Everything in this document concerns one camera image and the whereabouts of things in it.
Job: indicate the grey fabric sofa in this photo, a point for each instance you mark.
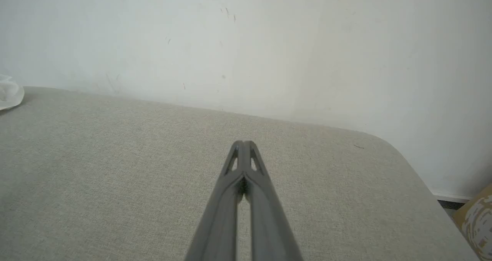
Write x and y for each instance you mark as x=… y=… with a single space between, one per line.
x=115 y=184

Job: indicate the white t-shirt with grey stitching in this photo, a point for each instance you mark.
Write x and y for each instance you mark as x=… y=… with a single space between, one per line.
x=8 y=93

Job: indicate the yellow patterned basket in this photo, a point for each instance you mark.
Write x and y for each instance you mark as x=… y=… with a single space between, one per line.
x=478 y=222

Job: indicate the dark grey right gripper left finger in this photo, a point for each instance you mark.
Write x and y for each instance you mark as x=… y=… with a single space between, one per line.
x=219 y=215

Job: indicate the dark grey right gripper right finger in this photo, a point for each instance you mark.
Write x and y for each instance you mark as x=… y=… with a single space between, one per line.
x=269 y=215

